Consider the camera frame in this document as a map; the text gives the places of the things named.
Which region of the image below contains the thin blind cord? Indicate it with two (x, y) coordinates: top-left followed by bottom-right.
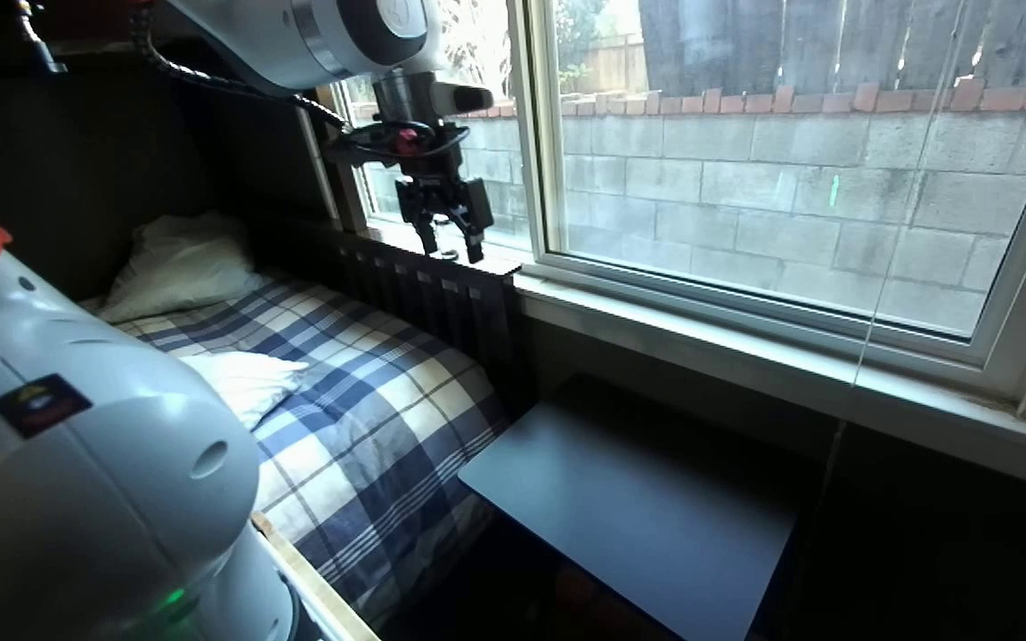
(820, 0), (978, 491)

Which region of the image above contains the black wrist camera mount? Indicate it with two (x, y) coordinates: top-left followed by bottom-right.
(325, 115), (469, 171)

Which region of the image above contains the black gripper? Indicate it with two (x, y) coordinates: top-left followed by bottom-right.
(392, 165), (497, 268)

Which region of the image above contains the wooden robot platform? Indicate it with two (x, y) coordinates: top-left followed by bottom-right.
(244, 509), (382, 641)

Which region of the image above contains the white pillow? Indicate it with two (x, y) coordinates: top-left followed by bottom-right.
(97, 210), (259, 327)

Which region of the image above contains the white crumpled cloth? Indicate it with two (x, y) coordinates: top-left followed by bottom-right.
(171, 346), (314, 436)

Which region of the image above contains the blue plaid blanket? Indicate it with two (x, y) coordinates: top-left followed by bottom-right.
(117, 272), (511, 634)

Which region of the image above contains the white window frame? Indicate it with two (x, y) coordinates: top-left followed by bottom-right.
(297, 0), (1026, 491)

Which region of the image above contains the dark wooden headboard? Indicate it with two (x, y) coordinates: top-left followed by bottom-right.
(243, 218), (528, 407)

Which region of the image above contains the black side table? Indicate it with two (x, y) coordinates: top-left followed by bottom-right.
(452, 400), (802, 641)

